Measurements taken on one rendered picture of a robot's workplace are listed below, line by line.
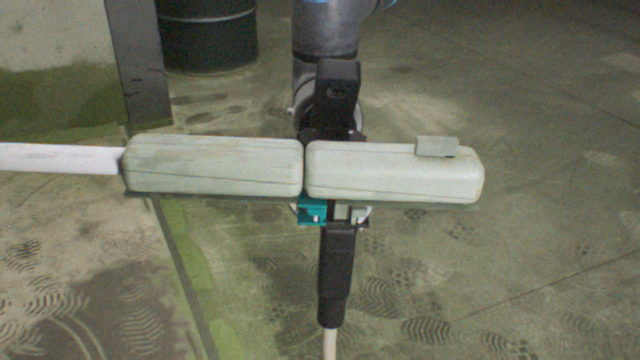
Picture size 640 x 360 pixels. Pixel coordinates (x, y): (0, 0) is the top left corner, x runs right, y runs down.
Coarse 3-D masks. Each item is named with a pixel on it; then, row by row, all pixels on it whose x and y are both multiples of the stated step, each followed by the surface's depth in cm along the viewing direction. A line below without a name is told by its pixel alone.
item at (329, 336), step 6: (324, 330) 58; (330, 330) 58; (336, 330) 59; (324, 336) 59; (330, 336) 58; (336, 336) 59; (324, 342) 59; (330, 342) 59; (324, 348) 60; (330, 348) 60; (324, 354) 60; (330, 354) 60
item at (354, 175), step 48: (0, 144) 46; (144, 144) 46; (192, 144) 46; (240, 144) 46; (288, 144) 47; (336, 144) 47; (384, 144) 48; (432, 144) 46; (144, 192) 47; (192, 192) 46; (240, 192) 46; (288, 192) 46; (336, 192) 46; (384, 192) 46; (432, 192) 46; (480, 192) 46; (336, 240) 50; (336, 288) 53
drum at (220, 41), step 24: (168, 0) 265; (192, 0) 263; (216, 0) 265; (240, 0) 273; (168, 24) 273; (192, 24) 269; (216, 24) 271; (240, 24) 279; (168, 48) 281; (192, 48) 275; (216, 48) 277; (240, 48) 284; (192, 72) 282; (216, 72) 283
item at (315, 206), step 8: (304, 192) 48; (304, 200) 47; (312, 200) 47; (320, 200) 47; (312, 208) 47; (320, 208) 47; (304, 216) 48; (320, 216) 47; (304, 224) 48; (312, 224) 48; (320, 224) 48
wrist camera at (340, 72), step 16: (320, 64) 54; (336, 64) 53; (352, 64) 53; (320, 80) 53; (336, 80) 53; (352, 80) 53; (320, 96) 55; (336, 96) 55; (352, 96) 55; (320, 112) 58; (336, 112) 58; (352, 112) 58
